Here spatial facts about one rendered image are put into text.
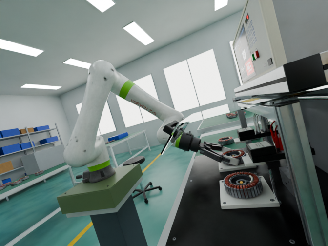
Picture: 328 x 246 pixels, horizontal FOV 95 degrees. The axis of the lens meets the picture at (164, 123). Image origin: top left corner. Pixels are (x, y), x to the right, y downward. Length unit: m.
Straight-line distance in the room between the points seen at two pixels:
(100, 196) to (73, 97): 7.35
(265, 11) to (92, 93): 0.66
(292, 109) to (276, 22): 0.20
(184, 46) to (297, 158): 5.38
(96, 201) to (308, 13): 0.94
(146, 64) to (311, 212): 5.76
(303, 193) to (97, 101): 0.73
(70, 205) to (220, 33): 5.40
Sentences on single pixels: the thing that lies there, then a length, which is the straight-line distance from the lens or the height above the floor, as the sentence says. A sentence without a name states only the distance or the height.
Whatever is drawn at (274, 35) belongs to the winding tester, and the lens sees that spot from 0.44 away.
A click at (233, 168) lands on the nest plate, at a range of 0.75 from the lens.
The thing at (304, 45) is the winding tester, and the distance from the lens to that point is 0.45.
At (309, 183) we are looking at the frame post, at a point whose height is 0.90.
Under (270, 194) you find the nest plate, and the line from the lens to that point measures 0.57.
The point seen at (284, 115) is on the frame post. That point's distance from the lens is 0.33.
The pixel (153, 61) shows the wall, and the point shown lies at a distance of 5.82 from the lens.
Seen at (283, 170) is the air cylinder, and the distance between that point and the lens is 0.61.
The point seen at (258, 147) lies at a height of 0.92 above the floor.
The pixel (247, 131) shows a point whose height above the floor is 0.92.
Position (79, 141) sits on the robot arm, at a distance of 0.79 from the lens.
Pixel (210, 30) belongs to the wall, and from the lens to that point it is 5.63.
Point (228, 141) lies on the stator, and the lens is 1.17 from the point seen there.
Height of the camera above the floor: 1.09
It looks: 3 degrees down
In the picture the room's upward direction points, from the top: 17 degrees counter-clockwise
